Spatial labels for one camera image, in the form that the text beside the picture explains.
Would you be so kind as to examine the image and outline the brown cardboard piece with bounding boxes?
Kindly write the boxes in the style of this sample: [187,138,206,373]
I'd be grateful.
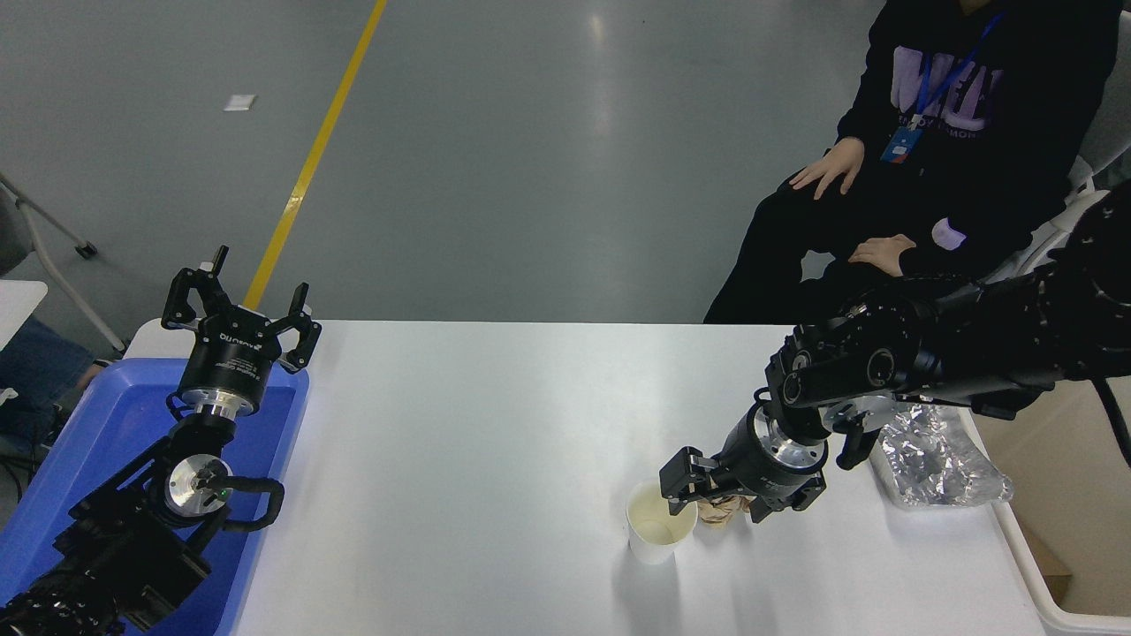
[1016,517,1074,603]

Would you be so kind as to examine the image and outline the small white side table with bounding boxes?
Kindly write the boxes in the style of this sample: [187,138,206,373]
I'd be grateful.
[0,280,50,352]

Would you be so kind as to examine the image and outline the blue plastic tray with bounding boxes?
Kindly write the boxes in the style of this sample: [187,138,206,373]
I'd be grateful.
[0,357,311,636]

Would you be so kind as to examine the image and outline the crumpled tan paper ball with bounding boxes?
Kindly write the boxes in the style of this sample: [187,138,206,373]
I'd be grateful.
[695,493,757,531]

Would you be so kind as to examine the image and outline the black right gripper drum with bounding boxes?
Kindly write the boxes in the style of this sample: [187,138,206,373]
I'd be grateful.
[717,406,829,502]

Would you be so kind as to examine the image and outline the large pale plastic bin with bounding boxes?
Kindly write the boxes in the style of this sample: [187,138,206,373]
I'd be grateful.
[968,373,1131,636]

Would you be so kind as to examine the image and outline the white chair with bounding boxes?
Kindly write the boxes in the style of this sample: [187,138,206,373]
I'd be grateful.
[981,155,1116,285]

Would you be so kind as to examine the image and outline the person in jeans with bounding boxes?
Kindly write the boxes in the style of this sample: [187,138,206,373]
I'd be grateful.
[0,316,105,453]

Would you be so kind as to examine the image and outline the seated person's right hand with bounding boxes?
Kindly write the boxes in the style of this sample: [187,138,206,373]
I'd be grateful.
[788,136,866,201]

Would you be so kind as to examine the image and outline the blue lanyard badge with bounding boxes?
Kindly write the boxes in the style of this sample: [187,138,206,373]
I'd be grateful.
[880,11,1007,167]

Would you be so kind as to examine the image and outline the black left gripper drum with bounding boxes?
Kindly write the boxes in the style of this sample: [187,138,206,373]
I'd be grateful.
[178,314,285,400]

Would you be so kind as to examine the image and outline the crumpled silver foil tray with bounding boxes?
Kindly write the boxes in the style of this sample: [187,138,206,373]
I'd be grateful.
[869,402,1014,511]

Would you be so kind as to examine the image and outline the grey metal stand legs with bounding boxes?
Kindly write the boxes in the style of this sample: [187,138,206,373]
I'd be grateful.
[0,172,130,353]

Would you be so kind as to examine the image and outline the seated person's left hand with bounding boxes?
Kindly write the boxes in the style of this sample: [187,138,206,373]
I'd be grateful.
[847,233,919,281]

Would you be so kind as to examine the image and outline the white paper cup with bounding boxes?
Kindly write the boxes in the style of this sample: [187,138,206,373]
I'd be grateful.
[626,479,699,566]

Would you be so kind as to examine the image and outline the seated person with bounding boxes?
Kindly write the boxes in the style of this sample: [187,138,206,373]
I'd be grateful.
[703,0,1125,326]

